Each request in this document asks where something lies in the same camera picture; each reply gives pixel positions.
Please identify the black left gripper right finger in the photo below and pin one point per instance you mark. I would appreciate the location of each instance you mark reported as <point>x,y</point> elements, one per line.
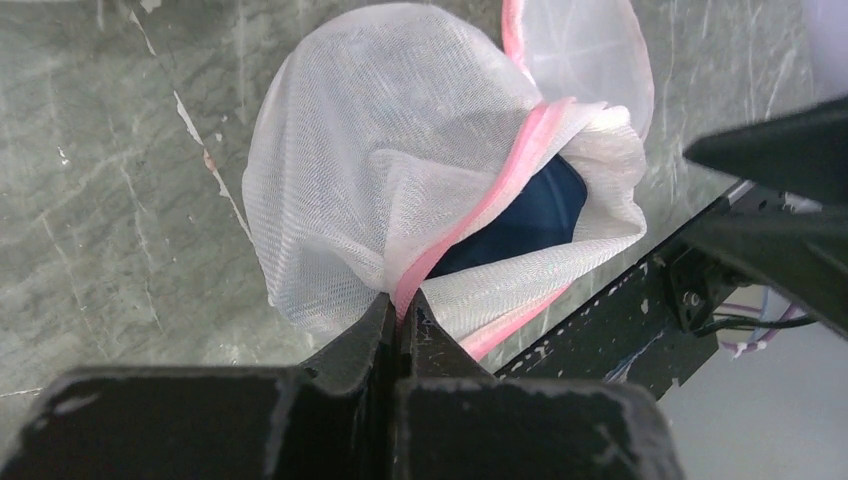
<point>454,420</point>

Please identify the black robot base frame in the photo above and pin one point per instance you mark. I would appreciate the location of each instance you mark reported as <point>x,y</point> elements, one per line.
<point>660,320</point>

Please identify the navy blue bra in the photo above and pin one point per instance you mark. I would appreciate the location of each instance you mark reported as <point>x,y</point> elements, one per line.
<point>543,215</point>

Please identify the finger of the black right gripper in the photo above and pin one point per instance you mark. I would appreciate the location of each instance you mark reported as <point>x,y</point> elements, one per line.
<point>803,153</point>
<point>801,255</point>

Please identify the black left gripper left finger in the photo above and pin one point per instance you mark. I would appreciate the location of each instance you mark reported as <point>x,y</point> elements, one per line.
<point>323,418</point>

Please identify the clear round lidded container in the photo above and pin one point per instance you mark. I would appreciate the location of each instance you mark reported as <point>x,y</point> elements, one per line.
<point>394,132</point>

